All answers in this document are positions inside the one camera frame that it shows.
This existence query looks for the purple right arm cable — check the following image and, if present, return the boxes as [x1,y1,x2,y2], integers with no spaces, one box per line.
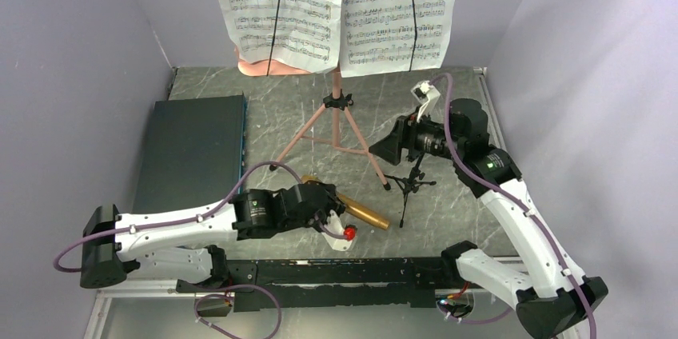
[429,72,600,339]

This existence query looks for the gold microphone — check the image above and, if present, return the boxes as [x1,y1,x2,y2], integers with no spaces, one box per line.
[301,175,390,239]

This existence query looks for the black microphone tripod stand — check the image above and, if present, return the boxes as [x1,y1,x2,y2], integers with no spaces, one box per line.
[385,153,437,228]

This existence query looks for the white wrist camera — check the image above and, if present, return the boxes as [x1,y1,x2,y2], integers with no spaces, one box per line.
[318,210,354,252]
[410,80,441,122]

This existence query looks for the sheet music page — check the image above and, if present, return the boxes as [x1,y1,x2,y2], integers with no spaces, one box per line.
[339,0,456,78]
[218,0,342,77]

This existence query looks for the black folder book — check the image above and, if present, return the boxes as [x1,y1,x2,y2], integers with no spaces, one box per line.
[131,94,246,214]

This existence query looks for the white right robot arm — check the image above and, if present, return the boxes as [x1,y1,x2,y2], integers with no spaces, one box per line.
[369,98,608,338]

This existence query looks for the aluminium table edge rail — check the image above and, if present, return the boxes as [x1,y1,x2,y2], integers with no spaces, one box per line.
[473,67,507,150]

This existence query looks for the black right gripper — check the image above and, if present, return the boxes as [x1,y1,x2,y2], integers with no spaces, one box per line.
[369,105,464,165]

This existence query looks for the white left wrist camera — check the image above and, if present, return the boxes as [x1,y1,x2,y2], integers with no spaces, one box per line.
[318,210,354,252]

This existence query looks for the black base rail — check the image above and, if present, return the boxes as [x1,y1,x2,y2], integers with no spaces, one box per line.
[175,257,465,312]

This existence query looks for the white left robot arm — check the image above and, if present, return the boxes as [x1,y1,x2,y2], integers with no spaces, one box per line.
[79,182,357,291]

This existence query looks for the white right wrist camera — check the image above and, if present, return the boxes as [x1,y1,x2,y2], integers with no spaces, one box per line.
[410,80,441,122]

